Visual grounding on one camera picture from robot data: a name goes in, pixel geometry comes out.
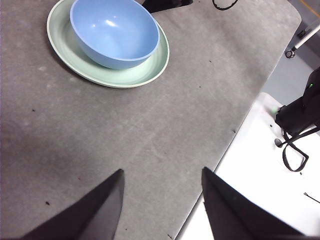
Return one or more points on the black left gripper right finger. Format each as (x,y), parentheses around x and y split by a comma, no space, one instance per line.
(232,217)

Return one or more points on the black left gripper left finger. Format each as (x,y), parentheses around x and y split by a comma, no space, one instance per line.
(87,215)

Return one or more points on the blue ribbed bowl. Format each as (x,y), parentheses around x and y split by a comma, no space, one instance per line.
(112,32)

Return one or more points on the green round plate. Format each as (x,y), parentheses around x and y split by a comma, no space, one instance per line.
(140,75)

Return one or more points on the black camera device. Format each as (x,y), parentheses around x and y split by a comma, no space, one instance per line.
(167,5)

